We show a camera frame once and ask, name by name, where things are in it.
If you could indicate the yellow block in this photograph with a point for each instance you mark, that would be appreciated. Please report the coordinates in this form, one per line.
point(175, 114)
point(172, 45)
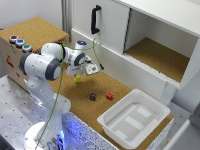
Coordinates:
point(78, 78)

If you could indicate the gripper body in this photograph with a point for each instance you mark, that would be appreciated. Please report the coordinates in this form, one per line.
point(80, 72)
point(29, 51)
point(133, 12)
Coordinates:
point(77, 69)

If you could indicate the blue button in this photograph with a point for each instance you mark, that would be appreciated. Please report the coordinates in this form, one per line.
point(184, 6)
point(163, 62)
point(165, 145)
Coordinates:
point(20, 42)

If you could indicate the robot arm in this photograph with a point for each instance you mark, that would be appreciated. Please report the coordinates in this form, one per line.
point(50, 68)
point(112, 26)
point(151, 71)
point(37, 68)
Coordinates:
point(40, 65)

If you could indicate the white sliding door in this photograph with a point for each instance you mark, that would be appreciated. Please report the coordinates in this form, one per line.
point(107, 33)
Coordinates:
point(106, 23)

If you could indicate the wooden drawer box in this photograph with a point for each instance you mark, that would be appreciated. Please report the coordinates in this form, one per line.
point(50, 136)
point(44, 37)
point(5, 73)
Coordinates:
point(30, 40)

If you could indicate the green button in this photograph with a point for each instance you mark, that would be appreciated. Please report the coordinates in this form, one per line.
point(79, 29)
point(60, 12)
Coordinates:
point(26, 47)

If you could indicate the purple block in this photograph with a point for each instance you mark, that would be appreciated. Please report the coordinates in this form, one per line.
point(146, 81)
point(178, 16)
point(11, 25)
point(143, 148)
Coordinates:
point(93, 96)

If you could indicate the red button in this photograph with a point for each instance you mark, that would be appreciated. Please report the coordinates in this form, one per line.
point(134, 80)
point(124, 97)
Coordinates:
point(13, 38)

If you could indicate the white cabinet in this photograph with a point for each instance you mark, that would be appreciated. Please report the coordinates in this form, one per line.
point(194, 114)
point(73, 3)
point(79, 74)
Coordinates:
point(166, 40)

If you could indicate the pink block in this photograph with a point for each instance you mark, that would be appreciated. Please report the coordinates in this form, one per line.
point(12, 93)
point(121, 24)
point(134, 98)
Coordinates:
point(109, 96)

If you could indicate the white plastic box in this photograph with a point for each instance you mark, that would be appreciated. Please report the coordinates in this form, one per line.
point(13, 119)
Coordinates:
point(135, 118)

